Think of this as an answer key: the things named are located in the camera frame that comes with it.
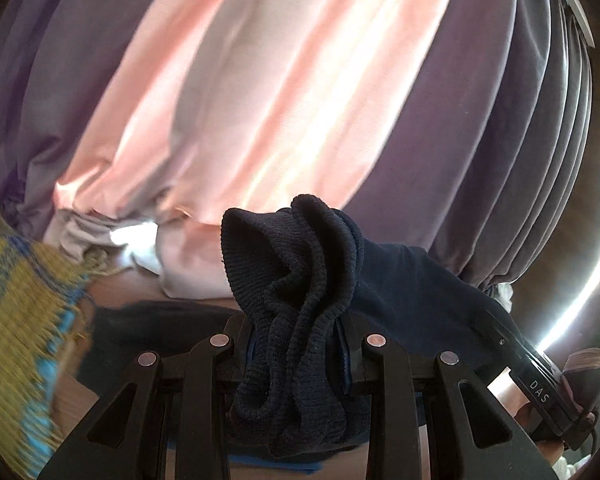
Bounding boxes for yellow plaid fringed scarf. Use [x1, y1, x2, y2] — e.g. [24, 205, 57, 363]
[0, 185, 97, 479]

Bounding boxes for curtain rail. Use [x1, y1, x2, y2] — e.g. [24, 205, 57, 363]
[537, 0, 596, 47]

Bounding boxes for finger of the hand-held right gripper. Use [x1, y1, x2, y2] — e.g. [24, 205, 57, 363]
[472, 305, 536, 368]

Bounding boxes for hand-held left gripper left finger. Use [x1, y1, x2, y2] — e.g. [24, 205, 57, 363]
[37, 316, 253, 480]

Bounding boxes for folded blue garment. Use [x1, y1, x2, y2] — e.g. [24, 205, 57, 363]
[227, 452, 323, 476]

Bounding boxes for navy blue pants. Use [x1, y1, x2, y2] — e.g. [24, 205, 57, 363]
[221, 193, 528, 461]

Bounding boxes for person's right hand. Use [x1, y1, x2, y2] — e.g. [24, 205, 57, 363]
[514, 392, 583, 461]

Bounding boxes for white sheer curtain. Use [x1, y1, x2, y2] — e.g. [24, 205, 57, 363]
[44, 210, 163, 281]

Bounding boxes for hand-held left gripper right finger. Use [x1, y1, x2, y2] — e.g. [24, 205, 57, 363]
[334, 316, 556, 480]

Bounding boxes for folded black garment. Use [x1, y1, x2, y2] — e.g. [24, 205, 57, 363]
[77, 300, 243, 386]

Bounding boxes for pink curtain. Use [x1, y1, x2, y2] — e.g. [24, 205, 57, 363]
[55, 0, 466, 302]

